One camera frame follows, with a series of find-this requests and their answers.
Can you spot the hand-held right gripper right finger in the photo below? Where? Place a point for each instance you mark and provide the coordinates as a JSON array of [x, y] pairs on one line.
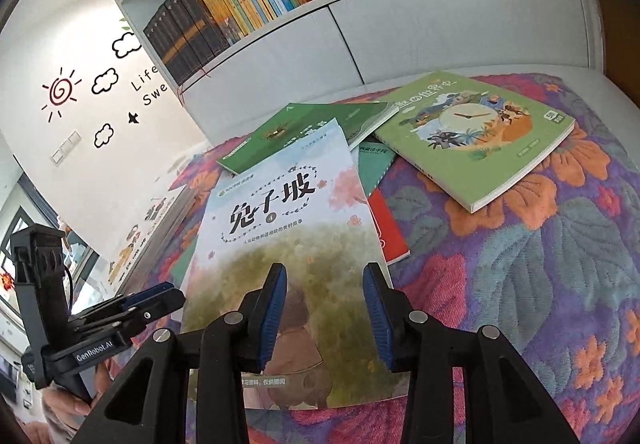
[[377, 319]]

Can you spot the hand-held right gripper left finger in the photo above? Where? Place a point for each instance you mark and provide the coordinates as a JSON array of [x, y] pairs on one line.
[[274, 319]]

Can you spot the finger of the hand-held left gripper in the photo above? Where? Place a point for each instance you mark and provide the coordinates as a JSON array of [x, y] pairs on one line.
[[145, 295], [160, 309]]

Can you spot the white book with figures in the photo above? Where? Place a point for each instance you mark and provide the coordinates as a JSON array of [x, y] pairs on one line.
[[150, 224]]

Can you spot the red orange book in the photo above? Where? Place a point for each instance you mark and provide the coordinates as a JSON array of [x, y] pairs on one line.
[[390, 234]]

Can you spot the pale blue and olive book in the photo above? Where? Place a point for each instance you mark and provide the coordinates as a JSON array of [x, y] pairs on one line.
[[280, 204]]

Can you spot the mint green and white book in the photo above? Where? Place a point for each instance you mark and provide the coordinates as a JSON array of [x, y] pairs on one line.
[[372, 164]]

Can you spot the light green book with clock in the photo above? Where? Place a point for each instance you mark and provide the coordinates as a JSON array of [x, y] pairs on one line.
[[450, 159]]

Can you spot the dark green book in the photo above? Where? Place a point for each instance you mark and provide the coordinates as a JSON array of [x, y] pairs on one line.
[[300, 124]]

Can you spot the person's left hand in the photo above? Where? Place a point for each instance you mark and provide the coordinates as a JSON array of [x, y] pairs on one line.
[[60, 409]]

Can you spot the floral purple blanket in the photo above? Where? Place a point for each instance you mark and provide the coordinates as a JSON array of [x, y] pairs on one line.
[[500, 274]]

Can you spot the white bookshelf cabinet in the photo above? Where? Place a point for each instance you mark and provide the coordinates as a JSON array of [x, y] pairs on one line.
[[425, 24]]

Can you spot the white wall switches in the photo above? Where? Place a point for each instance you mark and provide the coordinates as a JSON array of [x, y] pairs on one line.
[[66, 148]]

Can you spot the black cloud wall decal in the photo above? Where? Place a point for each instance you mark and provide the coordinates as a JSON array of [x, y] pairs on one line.
[[105, 80], [103, 135], [127, 43]]

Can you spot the black star wall decal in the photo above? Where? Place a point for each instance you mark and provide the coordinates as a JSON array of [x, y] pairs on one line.
[[132, 118]]

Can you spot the black lettering wall decal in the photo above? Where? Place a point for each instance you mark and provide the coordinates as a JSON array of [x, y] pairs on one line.
[[147, 87]]

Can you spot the red sun wall decal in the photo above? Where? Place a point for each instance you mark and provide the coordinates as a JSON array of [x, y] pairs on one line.
[[61, 92]]

